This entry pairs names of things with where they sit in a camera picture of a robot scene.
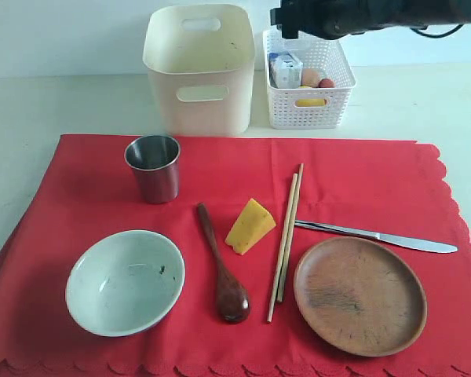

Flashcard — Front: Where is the brown egg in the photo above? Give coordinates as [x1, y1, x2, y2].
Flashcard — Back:
[301, 68, 322, 88]

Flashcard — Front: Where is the blue white milk carton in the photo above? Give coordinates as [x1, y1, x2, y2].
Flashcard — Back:
[268, 51, 303, 89]

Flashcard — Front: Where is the silver table knife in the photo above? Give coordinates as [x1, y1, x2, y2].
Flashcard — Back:
[294, 220, 458, 254]

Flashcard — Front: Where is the long wooden chopstick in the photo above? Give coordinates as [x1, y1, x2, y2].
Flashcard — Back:
[266, 173, 298, 324]

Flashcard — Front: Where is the round brown wooden plate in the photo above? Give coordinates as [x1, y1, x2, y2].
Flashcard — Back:
[294, 236, 428, 357]

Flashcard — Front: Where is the orange red sausage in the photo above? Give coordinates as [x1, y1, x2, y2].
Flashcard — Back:
[318, 78, 336, 88]

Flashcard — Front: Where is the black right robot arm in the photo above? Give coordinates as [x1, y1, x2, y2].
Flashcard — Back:
[270, 0, 471, 40]

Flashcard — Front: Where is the red scalloped table cloth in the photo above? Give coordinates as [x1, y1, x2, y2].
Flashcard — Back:
[0, 135, 471, 376]

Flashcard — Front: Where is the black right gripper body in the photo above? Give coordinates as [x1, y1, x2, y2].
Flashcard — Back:
[305, 1, 377, 39]

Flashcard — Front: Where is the stainless steel cup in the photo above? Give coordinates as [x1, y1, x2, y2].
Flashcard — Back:
[124, 135, 181, 204]

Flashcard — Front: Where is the white perforated plastic basket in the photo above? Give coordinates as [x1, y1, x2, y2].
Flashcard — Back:
[262, 28, 356, 130]

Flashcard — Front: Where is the short wooden chopstick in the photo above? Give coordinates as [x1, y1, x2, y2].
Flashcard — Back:
[276, 163, 304, 302]

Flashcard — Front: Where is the pale green ceramic bowl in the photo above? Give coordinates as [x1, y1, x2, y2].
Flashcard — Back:
[65, 230, 185, 337]

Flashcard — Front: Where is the cream plastic storage bin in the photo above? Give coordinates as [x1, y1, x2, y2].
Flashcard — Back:
[143, 4, 255, 136]

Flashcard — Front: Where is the yellow cheese wedge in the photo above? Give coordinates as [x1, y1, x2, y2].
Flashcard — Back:
[225, 198, 276, 255]

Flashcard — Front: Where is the dark wooden spoon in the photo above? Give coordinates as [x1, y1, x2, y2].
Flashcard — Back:
[196, 203, 250, 324]

